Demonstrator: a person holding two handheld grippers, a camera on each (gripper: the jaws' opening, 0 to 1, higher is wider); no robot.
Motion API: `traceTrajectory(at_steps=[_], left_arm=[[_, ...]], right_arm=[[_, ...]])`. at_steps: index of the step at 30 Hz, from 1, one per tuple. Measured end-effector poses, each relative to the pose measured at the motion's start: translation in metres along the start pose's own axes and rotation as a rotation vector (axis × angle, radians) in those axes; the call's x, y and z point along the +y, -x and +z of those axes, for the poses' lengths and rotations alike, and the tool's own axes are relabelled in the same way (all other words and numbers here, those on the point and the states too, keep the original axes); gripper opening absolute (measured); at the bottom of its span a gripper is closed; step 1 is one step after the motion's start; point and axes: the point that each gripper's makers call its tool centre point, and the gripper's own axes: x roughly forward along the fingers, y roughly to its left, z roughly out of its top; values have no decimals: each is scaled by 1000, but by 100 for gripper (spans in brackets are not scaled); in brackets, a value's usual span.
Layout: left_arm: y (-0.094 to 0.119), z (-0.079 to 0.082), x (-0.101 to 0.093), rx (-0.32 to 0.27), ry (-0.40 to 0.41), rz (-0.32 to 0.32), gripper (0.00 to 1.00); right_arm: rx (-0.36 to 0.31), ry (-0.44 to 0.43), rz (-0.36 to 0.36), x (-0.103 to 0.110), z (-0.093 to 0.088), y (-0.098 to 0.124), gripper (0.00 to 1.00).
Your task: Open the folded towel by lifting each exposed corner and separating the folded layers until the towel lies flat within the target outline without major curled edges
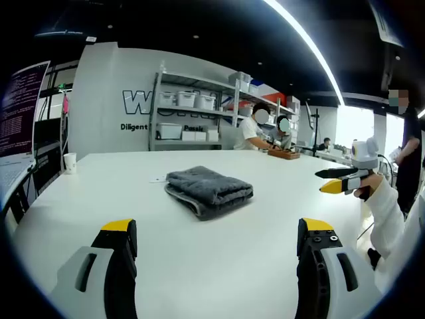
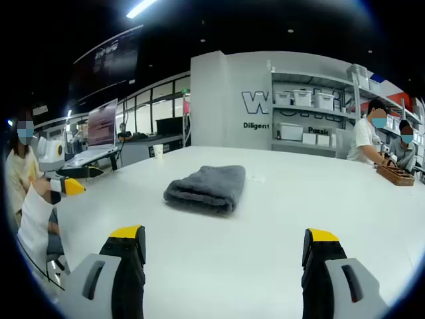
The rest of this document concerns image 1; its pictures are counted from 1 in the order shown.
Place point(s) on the long ceiling light strip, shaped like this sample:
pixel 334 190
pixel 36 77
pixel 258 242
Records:
pixel 315 50

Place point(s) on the person's right hand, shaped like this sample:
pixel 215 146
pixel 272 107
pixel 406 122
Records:
pixel 371 186

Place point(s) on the white paper cup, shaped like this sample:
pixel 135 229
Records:
pixel 70 163

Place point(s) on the brown wooden tray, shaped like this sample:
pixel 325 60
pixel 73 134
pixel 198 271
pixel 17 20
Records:
pixel 284 154

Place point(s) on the black tripod stand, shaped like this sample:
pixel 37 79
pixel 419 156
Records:
pixel 316 133

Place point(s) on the grey metal shelf rack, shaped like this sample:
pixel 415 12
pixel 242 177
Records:
pixel 236 106

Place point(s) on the group of white storage bins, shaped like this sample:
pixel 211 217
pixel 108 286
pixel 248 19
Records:
pixel 186 99

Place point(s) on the pink hanging cloth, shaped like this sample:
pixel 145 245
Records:
pixel 66 103

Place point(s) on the grey towel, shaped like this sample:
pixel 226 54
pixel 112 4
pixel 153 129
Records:
pixel 207 186

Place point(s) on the small white table object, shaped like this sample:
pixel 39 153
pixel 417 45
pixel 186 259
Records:
pixel 157 180

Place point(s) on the white keyboard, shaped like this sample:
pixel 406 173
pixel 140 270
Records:
pixel 13 176

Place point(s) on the monitor with purple screen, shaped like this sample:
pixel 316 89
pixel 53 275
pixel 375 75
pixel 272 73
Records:
pixel 20 109

